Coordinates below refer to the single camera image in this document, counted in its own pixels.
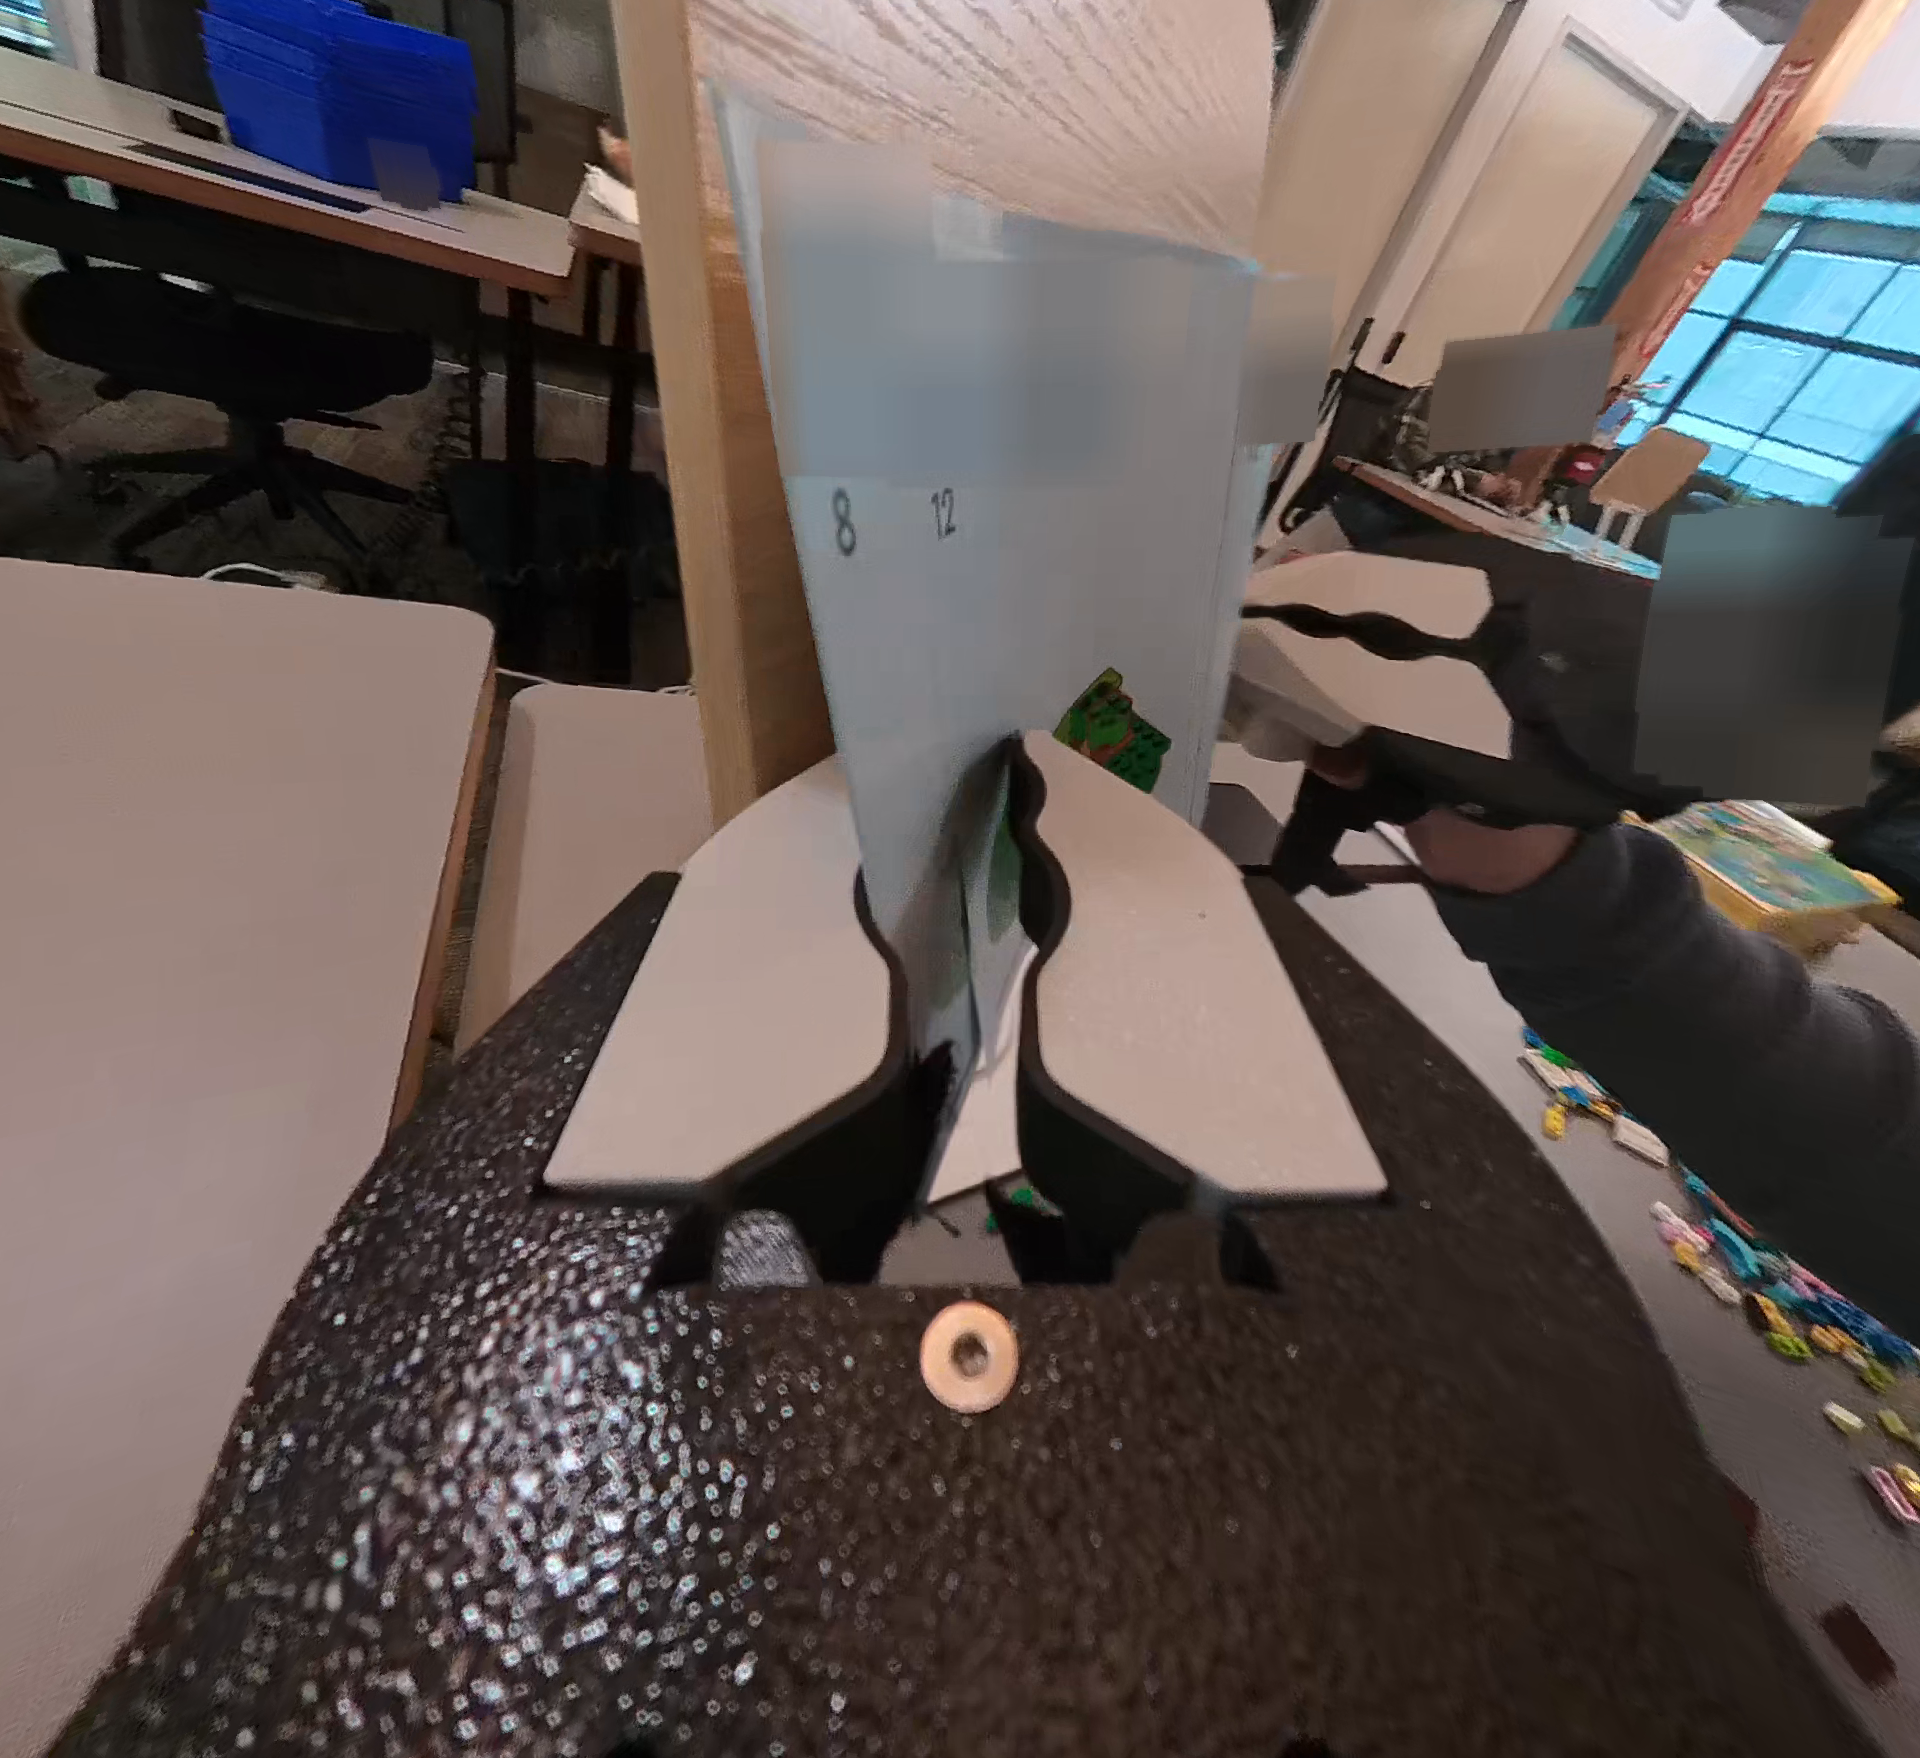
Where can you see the small colourful lego pieces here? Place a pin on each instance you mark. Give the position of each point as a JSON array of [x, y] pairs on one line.
[[1771, 1280]]

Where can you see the instruction book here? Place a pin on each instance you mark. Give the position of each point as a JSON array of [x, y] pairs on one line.
[[990, 440]]

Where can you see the person's right hand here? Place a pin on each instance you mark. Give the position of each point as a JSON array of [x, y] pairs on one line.
[[1486, 853]]

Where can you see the blue storage crate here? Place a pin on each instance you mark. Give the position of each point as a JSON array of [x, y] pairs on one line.
[[337, 94]]

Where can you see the black office chair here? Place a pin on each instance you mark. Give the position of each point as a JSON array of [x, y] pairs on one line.
[[226, 364]]

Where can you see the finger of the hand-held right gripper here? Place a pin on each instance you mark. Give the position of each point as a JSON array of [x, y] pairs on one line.
[[1381, 595], [1381, 694]]

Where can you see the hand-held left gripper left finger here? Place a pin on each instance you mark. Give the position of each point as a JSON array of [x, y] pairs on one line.
[[721, 1039]]

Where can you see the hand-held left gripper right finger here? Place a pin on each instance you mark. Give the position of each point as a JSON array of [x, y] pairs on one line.
[[1201, 1039]]

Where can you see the yellow lego box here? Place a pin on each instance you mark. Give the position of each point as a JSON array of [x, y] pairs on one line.
[[1777, 865]]

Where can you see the person's right forearm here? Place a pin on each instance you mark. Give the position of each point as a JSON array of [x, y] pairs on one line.
[[1711, 1039]]

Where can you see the reddish brown lego plate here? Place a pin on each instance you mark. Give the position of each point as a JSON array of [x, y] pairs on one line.
[[1861, 1643]]

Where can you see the long brown desk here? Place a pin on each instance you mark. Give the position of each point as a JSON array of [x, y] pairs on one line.
[[271, 199]]

